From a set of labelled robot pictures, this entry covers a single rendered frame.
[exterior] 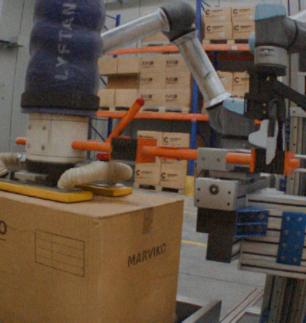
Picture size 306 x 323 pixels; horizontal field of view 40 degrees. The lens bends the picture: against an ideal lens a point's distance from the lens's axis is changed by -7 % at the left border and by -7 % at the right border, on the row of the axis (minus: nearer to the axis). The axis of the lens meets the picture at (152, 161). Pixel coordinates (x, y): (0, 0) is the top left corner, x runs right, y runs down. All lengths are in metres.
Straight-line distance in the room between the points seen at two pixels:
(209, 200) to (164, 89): 7.85
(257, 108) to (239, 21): 7.98
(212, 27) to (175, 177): 3.14
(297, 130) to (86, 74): 0.77
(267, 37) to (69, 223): 0.59
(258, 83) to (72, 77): 0.47
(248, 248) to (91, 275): 0.70
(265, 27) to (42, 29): 0.58
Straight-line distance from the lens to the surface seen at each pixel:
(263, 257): 1.52
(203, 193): 1.42
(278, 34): 0.98
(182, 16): 1.55
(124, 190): 1.24
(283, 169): 0.93
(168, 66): 9.25
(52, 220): 1.01
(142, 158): 1.06
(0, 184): 1.21
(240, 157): 0.96
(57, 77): 1.15
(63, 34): 1.18
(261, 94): 0.95
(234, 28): 8.90
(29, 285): 1.11
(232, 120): 1.53
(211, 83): 1.66
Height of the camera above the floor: 1.11
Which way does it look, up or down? 3 degrees down
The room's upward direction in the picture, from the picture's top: 3 degrees clockwise
